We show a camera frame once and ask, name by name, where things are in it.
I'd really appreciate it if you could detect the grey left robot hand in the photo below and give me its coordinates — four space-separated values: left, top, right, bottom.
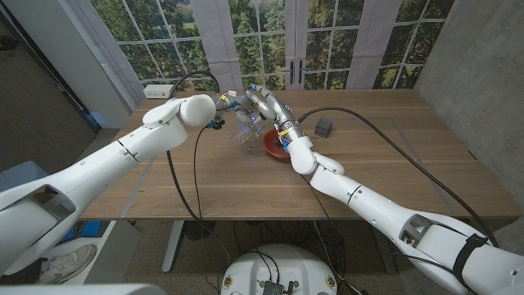
224 93 264 129

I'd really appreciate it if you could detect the dark brown door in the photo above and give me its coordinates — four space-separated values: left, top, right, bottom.
0 16 102 175

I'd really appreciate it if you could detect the clear dispenser bottle black pump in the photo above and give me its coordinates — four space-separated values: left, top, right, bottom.
228 96 271 145

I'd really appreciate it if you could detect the black door handle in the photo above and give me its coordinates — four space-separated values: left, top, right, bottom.
0 35 20 52

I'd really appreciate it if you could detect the thin black left wrist cable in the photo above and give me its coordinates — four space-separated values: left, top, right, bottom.
192 126 208 220

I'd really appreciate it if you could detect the printed window forest backdrop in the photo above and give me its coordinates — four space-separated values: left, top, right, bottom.
67 0 455 92

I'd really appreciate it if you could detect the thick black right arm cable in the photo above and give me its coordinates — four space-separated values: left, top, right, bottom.
296 107 499 248

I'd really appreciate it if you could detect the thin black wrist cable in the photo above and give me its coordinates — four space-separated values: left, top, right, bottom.
192 126 208 220
300 172 455 271

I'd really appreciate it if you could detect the grey floor cable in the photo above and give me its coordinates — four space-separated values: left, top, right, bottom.
312 220 364 295

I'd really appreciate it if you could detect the person's dark trouser leg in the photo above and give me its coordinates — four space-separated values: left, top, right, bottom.
0 257 46 286

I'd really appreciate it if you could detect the red bowl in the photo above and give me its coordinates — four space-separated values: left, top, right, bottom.
262 129 294 161

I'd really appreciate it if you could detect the pale blue plastic bin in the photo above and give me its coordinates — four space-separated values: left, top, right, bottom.
0 160 44 192

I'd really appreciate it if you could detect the white box with blue panels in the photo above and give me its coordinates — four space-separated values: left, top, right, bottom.
52 220 142 286

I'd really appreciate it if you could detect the white power strip box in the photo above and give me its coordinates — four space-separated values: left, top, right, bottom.
142 84 176 100

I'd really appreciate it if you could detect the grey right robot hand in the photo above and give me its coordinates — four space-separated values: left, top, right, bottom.
245 84 296 129

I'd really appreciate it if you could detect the dark grey block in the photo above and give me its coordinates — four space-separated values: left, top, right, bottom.
314 118 333 139

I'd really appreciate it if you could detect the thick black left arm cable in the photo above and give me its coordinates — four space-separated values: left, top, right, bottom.
165 70 230 267

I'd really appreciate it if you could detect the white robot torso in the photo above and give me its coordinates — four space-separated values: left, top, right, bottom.
0 281 524 295

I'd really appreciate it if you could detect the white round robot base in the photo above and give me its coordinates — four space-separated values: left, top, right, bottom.
220 244 339 295

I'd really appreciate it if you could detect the white grey sneaker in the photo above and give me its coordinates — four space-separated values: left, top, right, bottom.
36 244 98 285

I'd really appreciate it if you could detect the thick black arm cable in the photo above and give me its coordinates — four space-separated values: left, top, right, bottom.
165 70 230 267
296 107 499 248

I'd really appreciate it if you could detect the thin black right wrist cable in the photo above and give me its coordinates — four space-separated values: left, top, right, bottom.
300 172 455 271

